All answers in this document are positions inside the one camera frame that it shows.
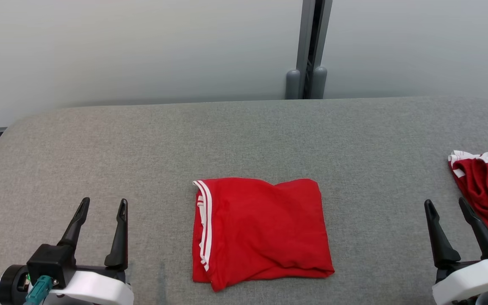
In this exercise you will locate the grey partition post with foot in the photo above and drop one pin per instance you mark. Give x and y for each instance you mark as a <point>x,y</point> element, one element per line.
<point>303,42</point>
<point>320,80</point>

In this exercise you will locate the teal left camera connector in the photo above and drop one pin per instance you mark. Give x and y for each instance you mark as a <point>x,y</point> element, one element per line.
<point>38,290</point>

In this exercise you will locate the red basketball jersey white trim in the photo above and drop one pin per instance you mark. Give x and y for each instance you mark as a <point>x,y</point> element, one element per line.
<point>265,228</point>

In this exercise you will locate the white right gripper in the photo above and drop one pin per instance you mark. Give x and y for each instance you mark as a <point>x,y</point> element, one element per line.
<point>472,279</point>

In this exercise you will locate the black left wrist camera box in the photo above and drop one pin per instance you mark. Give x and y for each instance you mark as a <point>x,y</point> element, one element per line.
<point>51,262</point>

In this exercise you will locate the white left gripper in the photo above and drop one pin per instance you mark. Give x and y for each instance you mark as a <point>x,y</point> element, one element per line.
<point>95,290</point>

